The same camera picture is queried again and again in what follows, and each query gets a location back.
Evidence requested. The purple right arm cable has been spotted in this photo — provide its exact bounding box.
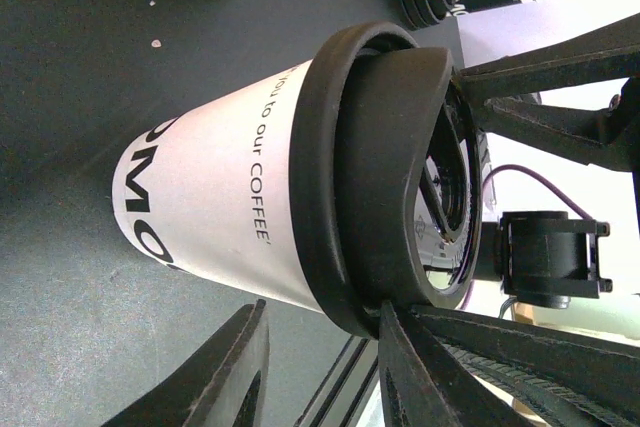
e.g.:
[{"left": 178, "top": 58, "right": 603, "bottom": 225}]
[{"left": 462, "top": 164, "right": 594, "bottom": 311}]

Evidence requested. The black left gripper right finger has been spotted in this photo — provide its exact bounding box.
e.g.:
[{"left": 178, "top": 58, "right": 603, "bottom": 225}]
[{"left": 379, "top": 301, "right": 537, "bottom": 426}]

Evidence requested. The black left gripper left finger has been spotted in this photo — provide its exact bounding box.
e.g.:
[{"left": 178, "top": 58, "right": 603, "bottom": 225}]
[{"left": 105, "top": 299, "right": 270, "bottom": 426}]

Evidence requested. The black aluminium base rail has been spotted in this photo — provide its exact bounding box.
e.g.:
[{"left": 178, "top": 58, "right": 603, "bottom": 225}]
[{"left": 294, "top": 336, "right": 379, "bottom": 427}]

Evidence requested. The black plastic cup lid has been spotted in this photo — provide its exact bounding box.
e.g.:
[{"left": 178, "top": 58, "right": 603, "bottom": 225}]
[{"left": 288, "top": 22, "right": 482, "bottom": 338}]

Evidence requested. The single white paper cup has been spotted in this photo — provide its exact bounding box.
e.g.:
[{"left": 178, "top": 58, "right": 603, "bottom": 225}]
[{"left": 111, "top": 63, "right": 318, "bottom": 311}]

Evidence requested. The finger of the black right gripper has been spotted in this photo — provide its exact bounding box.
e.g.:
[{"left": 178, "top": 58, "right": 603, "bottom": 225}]
[
  {"left": 411, "top": 309, "right": 639, "bottom": 426},
  {"left": 454, "top": 11, "right": 640, "bottom": 173}
]

